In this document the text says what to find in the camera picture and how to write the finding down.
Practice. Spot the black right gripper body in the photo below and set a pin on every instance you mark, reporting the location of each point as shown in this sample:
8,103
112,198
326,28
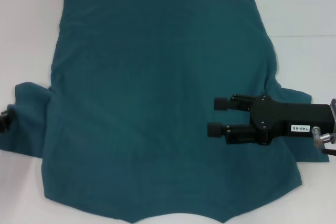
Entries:
283,119

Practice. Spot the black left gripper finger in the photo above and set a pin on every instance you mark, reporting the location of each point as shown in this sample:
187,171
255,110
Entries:
3,120

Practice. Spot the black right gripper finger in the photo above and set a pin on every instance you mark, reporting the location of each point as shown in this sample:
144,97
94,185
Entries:
231,103
231,132

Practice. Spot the teal blue shirt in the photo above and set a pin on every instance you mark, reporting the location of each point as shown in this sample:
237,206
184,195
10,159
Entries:
157,90

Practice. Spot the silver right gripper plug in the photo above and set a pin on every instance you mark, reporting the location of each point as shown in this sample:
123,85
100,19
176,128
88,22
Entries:
316,132

